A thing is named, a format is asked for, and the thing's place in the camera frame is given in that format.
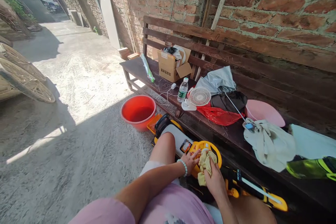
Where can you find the person's right hand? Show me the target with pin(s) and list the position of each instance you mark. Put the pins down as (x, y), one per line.
(215, 179)

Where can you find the person's left hand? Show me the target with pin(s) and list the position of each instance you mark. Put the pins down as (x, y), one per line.
(189, 161)

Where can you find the person's right fingers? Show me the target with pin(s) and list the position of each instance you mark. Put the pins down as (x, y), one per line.
(213, 163)

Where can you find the yellow rag cloth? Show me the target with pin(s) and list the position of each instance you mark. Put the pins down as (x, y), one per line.
(204, 163)

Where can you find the yellow toy ride-on car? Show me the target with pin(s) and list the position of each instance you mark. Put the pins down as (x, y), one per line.
(175, 134)

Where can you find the red plastic bag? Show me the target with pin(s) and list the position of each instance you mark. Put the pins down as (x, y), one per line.
(219, 115)

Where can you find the beige crumpled cloth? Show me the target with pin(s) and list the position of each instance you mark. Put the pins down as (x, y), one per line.
(270, 142)

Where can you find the person's legs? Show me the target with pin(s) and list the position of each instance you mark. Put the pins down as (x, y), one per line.
(168, 205)

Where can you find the black fabric bag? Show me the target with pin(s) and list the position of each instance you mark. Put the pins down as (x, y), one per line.
(231, 100)

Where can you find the small white desk fan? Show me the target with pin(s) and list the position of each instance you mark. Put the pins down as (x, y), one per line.
(199, 97)

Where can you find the pink plastic basin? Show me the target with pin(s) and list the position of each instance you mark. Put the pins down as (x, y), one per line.
(263, 112)

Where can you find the clear water bottle green label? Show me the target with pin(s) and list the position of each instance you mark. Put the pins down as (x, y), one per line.
(183, 91)

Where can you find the grey open umbrella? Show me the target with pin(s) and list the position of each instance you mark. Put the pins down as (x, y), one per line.
(218, 79)

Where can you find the red plastic bucket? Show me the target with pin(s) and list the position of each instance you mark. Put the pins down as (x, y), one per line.
(138, 115)

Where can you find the green and black shoe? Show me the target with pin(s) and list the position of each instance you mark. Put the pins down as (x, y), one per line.
(312, 167)

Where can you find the white sheet cloth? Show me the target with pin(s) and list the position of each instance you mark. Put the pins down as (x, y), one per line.
(313, 141)

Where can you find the open cardboard box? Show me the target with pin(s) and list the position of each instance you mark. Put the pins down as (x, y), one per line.
(168, 69)

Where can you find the green and white folded umbrella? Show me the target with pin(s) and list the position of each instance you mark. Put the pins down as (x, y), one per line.
(147, 68)

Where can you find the white round plate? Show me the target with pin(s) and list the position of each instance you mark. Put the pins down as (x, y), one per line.
(181, 52)

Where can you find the dark wooden bench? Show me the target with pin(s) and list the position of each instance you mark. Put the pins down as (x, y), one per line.
(265, 60)

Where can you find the black plastic bag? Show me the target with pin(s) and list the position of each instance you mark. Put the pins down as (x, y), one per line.
(170, 50)

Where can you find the loose red bricks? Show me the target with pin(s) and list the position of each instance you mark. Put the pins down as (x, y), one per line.
(126, 53)

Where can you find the wooden poles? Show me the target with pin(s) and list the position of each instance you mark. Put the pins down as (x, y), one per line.
(215, 14)

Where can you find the white board panel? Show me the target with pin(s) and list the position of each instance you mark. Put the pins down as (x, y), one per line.
(109, 20)

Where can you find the wooden cart wheels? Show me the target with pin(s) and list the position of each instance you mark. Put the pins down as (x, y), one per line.
(23, 77)

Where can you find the green plants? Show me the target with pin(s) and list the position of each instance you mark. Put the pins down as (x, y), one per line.
(15, 4)

